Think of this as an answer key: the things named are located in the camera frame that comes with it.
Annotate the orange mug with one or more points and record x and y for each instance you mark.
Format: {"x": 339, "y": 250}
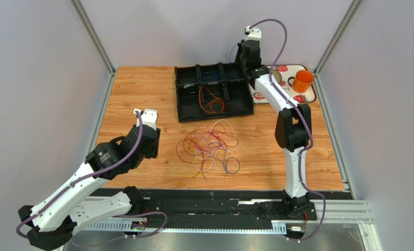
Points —
{"x": 301, "y": 81}

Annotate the right aluminium corner post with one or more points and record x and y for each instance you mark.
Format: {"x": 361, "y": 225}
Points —
{"x": 337, "y": 36}

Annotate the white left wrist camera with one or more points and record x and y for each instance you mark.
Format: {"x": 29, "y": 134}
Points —
{"x": 149, "y": 117}

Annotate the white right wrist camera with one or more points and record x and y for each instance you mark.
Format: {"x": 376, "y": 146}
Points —
{"x": 253, "y": 34}

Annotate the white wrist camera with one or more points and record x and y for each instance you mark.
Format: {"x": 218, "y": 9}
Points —
{"x": 253, "y": 34}
{"x": 149, "y": 117}

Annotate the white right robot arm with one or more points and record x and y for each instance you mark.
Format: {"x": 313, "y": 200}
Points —
{"x": 292, "y": 132}

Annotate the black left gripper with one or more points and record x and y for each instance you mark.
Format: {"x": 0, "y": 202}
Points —
{"x": 153, "y": 152}

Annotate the black compartment organizer tray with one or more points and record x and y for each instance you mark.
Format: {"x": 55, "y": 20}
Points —
{"x": 211, "y": 91}

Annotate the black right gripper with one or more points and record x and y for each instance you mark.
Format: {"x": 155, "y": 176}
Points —
{"x": 248, "y": 55}

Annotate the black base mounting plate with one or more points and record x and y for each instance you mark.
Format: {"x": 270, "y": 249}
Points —
{"x": 217, "y": 209}

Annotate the beige ceramic bowl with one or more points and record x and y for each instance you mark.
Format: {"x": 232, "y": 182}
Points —
{"x": 276, "y": 76}

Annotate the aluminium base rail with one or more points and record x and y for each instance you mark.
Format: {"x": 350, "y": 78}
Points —
{"x": 331, "y": 211}

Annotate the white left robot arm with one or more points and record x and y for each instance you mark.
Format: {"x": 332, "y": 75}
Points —
{"x": 54, "y": 221}

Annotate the aluminium corner frame post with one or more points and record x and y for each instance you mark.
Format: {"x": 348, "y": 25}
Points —
{"x": 88, "y": 26}

